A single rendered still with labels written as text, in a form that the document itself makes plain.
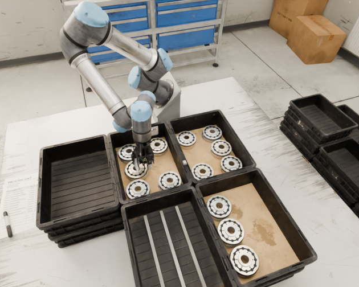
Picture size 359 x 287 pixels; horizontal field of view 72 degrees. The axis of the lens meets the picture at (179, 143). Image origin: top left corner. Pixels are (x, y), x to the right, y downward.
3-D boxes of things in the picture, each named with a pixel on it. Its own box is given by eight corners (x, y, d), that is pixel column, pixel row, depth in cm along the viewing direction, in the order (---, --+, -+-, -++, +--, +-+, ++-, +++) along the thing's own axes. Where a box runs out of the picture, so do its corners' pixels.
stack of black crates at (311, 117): (272, 139, 224) (289, 100, 191) (298, 131, 232) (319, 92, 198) (300, 174, 200) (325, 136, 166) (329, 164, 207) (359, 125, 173)
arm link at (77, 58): (43, 42, 101) (116, 138, 106) (56, 23, 96) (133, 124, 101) (64, 42, 112) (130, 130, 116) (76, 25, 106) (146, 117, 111)
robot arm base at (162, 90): (150, 97, 156) (138, 90, 149) (164, 78, 152) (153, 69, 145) (159, 109, 146) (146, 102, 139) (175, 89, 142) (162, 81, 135)
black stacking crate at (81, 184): (49, 163, 122) (40, 148, 113) (110, 149, 128) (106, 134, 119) (48, 241, 97) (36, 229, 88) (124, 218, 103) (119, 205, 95)
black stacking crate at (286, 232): (192, 199, 110) (194, 185, 101) (252, 181, 116) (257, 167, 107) (233, 298, 85) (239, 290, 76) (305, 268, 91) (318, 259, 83)
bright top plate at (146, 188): (125, 183, 109) (125, 182, 109) (147, 177, 111) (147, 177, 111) (127, 203, 103) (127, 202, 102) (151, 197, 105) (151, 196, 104)
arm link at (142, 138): (130, 124, 100) (150, 122, 102) (131, 134, 103) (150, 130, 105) (134, 136, 94) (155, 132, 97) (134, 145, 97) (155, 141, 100)
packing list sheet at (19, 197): (1, 180, 128) (0, 179, 127) (48, 168, 133) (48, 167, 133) (-7, 241, 107) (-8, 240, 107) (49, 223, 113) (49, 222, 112)
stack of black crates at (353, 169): (301, 174, 200) (319, 146, 174) (330, 164, 207) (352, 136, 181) (337, 218, 175) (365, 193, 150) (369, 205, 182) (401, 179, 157)
